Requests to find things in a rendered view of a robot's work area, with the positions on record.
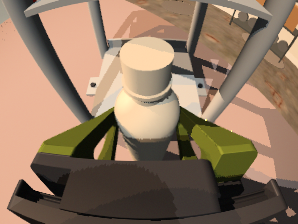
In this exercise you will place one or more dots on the cream bottle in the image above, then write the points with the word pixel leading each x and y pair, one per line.
pixel 148 113

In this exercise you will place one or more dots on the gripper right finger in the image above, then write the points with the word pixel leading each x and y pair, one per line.
pixel 231 155

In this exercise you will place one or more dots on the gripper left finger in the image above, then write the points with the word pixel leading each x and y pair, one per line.
pixel 80 141

